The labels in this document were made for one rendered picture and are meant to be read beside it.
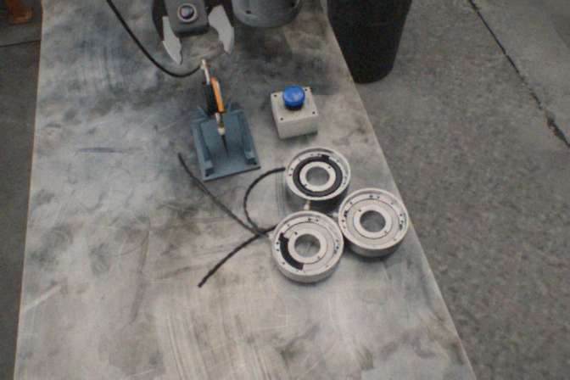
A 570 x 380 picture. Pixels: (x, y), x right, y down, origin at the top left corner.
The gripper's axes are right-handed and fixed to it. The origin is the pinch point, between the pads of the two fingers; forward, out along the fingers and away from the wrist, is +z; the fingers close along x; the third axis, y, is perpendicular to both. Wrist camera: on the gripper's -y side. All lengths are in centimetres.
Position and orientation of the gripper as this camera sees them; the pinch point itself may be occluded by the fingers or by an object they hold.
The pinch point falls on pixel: (203, 56)
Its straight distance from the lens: 76.9
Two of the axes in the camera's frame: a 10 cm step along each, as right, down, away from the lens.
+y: -2.5, -8.1, 5.4
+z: 0.4, 5.4, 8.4
